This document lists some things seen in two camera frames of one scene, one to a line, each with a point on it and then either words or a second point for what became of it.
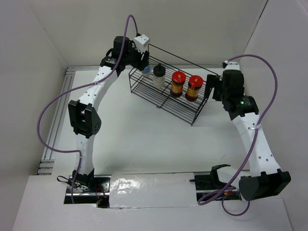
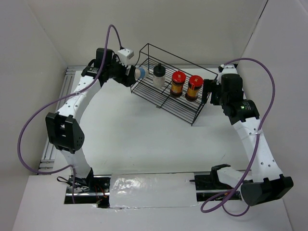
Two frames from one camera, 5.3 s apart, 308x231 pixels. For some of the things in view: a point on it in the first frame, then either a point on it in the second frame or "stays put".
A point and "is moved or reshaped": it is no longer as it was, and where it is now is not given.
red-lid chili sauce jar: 178,78 stays put
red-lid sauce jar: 194,85 stays put
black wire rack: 172,83 stays put
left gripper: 140,64 -> 124,79
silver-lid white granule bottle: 146,70 is moved or reshaped
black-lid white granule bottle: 159,75 stays put
